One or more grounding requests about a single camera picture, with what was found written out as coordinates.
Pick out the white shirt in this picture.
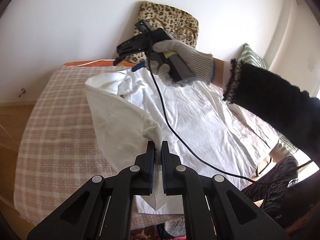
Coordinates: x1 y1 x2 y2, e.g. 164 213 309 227
84 68 279 215

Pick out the right forearm black sleeve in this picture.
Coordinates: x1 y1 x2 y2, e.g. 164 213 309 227
213 59 319 163

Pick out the right hand grey glove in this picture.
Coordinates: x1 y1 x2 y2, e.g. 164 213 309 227
145 40 216 87

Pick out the orange floral bed sheet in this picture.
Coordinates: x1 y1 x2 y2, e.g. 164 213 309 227
62 59 118 68

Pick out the leopard print plush bag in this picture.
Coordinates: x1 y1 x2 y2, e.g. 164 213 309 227
137 1 199 48

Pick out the green striped white pillow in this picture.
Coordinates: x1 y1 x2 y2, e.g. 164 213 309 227
239 43 269 70

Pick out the pink plaid blanket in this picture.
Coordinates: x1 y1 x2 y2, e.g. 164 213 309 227
13 65 176 230

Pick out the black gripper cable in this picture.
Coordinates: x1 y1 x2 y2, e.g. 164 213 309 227
147 49 313 184

